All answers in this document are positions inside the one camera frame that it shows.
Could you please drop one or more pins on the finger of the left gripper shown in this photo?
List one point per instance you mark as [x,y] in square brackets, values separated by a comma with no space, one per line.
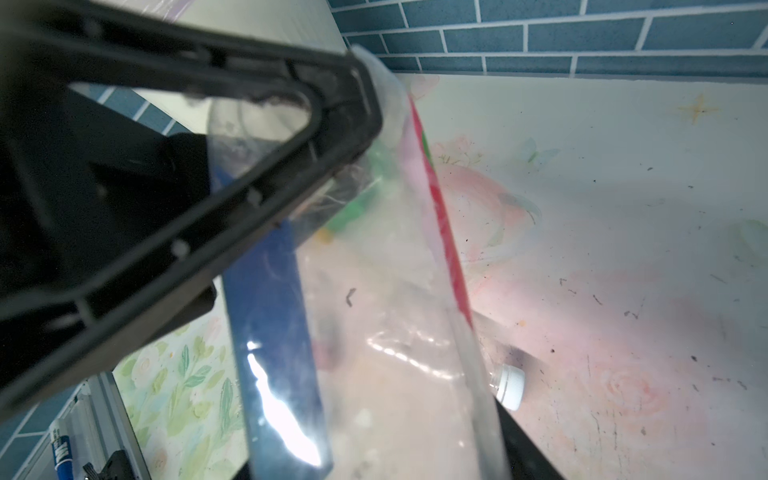
[110,235]

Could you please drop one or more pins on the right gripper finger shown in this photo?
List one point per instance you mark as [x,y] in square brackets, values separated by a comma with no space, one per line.
[526,461]

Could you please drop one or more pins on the clear bottle white cap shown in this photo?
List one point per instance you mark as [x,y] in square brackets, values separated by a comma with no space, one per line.
[503,362]

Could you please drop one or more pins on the clear bottle blue cap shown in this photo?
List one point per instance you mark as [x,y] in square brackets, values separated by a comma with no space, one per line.
[356,353]

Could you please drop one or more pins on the green plastic bottle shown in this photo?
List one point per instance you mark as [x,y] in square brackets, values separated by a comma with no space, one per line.
[359,186]

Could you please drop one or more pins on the blue marker pen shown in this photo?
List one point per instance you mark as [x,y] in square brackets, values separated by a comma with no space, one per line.
[62,452]

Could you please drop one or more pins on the aluminium rail frame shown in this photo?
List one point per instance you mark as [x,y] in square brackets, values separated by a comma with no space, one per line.
[93,416]

